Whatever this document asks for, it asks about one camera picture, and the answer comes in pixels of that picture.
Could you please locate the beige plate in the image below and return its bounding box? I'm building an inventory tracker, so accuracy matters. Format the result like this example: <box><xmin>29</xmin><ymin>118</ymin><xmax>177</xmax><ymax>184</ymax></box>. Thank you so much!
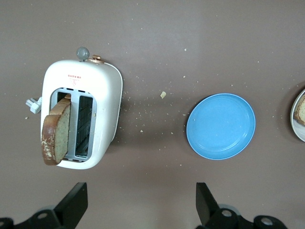
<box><xmin>290</xmin><ymin>88</ymin><xmax>305</xmax><ymax>143</ymax></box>

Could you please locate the toasted bread slice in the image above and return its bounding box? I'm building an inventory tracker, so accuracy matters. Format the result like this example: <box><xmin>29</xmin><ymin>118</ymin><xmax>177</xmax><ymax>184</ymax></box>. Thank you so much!
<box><xmin>295</xmin><ymin>94</ymin><xmax>305</xmax><ymax>126</ymax></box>
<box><xmin>41</xmin><ymin>94</ymin><xmax>72</xmax><ymax>166</ymax></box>

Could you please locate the blue plate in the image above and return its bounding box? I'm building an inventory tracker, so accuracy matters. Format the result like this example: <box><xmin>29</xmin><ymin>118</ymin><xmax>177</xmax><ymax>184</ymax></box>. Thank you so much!
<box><xmin>186</xmin><ymin>93</ymin><xmax>256</xmax><ymax>160</ymax></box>

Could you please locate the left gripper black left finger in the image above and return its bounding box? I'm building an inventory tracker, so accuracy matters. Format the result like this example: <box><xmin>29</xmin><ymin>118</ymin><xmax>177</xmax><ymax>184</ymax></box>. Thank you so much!
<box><xmin>0</xmin><ymin>182</ymin><xmax>88</xmax><ymax>229</ymax></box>

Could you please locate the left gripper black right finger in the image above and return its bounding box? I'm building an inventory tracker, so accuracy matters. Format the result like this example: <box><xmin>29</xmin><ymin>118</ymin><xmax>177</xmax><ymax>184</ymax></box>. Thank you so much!
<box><xmin>195</xmin><ymin>182</ymin><xmax>286</xmax><ymax>229</ymax></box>

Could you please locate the white toaster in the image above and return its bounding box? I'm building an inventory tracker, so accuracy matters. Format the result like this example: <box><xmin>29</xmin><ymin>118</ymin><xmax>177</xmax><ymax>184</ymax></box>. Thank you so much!
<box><xmin>41</xmin><ymin>47</ymin><xmax>123</xmax><ymax>170</ymax></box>

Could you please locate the white toaster power plug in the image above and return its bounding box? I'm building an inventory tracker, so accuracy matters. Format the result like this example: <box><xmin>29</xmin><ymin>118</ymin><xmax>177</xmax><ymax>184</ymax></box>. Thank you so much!
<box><xmin>25</xmin><ymin>96</ymin><xmax>43</xmax><ymax>115</ymax></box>

